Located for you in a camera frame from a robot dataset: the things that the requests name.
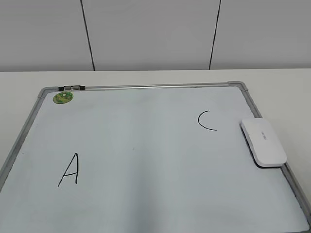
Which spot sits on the white whiteboard eraser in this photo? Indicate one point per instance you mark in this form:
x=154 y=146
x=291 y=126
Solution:
x=264 y=143

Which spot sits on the white framed whiteboard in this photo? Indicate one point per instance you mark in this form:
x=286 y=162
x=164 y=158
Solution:
x=145 y=159

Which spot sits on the black silver hanging clip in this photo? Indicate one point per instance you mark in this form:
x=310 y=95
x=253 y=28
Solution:
x=71 y=88

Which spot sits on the round green magnet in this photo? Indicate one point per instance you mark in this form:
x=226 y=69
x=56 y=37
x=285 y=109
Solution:
x=63 y=98

